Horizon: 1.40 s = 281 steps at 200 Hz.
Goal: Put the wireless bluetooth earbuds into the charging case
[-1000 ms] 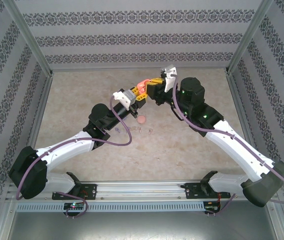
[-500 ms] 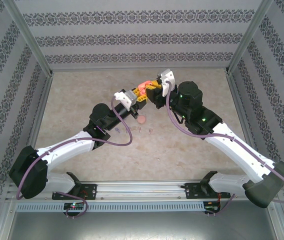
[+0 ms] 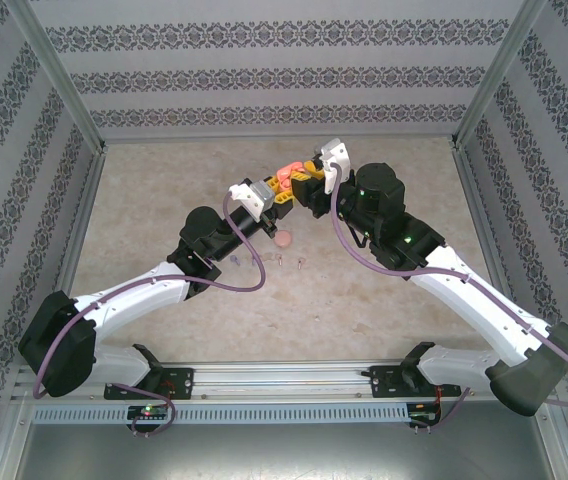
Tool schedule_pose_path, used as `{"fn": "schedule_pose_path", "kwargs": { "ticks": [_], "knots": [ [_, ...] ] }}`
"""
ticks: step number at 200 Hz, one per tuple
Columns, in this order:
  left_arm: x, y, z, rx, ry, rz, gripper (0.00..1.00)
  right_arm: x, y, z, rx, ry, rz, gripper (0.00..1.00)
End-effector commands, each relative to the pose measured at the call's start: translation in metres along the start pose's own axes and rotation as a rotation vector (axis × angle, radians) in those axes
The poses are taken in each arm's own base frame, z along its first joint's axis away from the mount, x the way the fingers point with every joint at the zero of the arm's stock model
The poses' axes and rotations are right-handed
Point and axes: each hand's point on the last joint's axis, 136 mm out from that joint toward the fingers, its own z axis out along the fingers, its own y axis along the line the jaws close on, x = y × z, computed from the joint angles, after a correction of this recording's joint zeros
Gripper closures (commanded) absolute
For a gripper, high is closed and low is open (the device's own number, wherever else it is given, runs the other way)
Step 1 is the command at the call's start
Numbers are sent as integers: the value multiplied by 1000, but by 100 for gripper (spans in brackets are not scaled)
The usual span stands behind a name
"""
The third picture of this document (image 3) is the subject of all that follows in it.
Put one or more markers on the salmon earbud charging case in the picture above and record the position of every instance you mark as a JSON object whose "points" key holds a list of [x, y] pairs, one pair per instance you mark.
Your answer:
{"points": [[286, 175]]}

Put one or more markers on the grey metal sheet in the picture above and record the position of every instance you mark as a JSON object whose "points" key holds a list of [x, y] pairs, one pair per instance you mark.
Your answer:
{"points": [[284, 455]]}

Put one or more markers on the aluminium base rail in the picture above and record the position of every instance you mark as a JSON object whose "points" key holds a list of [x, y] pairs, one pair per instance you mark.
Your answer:
{"points": [[274, 380]]}

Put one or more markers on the light pink earbud charging case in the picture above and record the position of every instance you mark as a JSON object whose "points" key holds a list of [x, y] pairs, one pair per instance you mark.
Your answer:
{"points": [[282, 240]]}

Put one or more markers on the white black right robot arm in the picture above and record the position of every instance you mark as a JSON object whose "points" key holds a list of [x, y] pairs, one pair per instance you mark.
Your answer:
{"points": [[479, 300]]}

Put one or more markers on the aluminium side rail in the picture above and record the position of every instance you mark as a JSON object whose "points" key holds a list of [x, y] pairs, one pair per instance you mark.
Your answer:
{"points": [[85, 200], [474, 200]]}

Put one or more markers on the aluminium frame post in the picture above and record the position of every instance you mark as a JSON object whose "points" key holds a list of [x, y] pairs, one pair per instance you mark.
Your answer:
{"points": [[59, 75], [497, 75]]}

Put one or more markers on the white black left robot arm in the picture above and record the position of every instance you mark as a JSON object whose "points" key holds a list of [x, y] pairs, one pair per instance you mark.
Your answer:
{"points": [[134, 297]]}

